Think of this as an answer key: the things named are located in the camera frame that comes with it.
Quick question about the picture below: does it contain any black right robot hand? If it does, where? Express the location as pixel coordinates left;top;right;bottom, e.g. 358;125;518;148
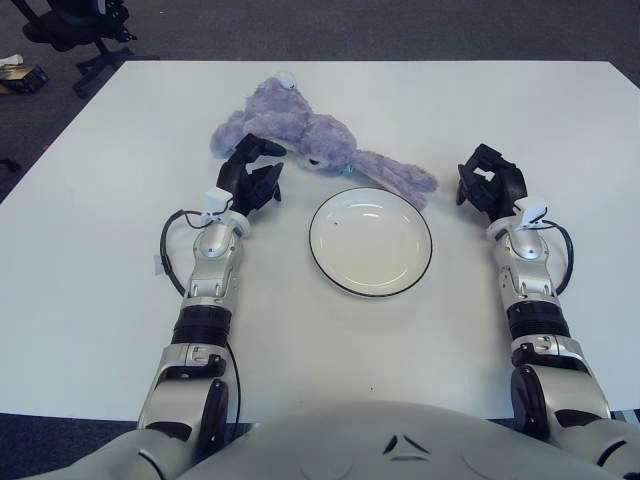
454;143;529;221

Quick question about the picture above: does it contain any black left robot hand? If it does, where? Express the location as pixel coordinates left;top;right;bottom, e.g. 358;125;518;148
215;133;289;217

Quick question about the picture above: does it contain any purple plush bunny doll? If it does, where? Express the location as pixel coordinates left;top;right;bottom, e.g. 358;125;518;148
209;71;440;210

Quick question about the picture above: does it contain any white plate black rim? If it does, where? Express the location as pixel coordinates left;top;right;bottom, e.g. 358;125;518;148
308;187;434;301

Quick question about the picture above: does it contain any black office chair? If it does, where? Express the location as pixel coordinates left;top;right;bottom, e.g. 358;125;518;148
22;0;161;99

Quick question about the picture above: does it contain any brown cardboard box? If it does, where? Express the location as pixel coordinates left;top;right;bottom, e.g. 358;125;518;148
0;64;49;94

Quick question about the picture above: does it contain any grey robot torso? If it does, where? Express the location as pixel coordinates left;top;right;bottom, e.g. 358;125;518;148
94;399;640;480

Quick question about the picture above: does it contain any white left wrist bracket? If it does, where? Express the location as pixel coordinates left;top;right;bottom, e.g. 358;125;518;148
202;188;234;221

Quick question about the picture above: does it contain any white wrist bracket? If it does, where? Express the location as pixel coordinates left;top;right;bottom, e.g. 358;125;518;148
202;188;234;221
519;198;550;231

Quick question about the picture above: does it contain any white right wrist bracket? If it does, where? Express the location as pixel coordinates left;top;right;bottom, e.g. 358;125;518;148
519;198;550;231

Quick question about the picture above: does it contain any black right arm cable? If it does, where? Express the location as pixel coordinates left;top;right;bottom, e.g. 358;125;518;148
542;219;576;301

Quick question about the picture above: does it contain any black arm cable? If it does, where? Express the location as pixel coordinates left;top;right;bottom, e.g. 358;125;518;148
542;219;576;301
159;209;244;426

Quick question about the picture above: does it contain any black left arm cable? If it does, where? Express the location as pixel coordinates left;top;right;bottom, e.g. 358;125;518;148
159;209;244;426

